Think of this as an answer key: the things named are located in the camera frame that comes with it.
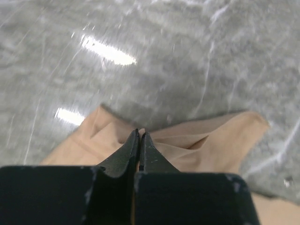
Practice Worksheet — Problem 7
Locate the tan t shirt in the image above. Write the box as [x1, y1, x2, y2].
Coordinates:
[39, 105, 300, 225]

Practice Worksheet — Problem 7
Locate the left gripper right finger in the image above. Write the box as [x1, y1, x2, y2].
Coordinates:
[135, 133, 259, 225]

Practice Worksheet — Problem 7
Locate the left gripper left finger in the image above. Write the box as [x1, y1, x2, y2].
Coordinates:
[0, 130, 139, 225]

